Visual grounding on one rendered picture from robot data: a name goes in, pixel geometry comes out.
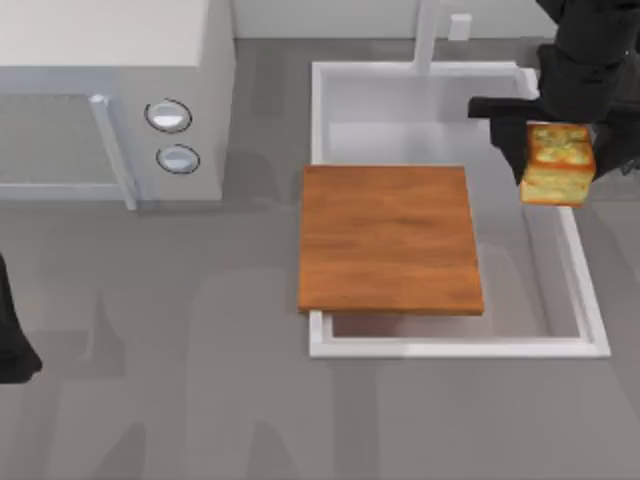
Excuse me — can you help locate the microwave glass door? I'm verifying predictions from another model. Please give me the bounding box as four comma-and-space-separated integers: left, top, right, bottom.
0, 92, 126, 202

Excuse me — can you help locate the small round microwave knob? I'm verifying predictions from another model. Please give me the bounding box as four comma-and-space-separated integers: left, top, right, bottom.
155, 143, 202, 176

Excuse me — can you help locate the large round microwave knob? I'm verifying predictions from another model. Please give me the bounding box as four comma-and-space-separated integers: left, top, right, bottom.
143, 97, 194, 135

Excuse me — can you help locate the pale microwave door handle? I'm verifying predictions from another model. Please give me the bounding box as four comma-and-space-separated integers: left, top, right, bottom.
88, 93, 140, 212

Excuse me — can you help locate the brown wooden cutting board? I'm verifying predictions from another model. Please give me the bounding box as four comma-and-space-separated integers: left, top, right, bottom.
296, 164, 486, 318

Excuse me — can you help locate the golden bread loaf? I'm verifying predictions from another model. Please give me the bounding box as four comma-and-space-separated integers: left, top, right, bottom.
519, 122, 598, 209

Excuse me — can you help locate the tall white tap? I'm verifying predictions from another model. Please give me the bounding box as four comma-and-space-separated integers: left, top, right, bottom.
412, 0, 442, 77

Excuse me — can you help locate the white sink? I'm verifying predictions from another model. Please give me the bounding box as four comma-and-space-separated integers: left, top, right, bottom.
308, 60, 613, 359

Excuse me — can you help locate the pale microwave oven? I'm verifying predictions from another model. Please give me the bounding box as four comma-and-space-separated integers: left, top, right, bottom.
0, 0, 237, 212

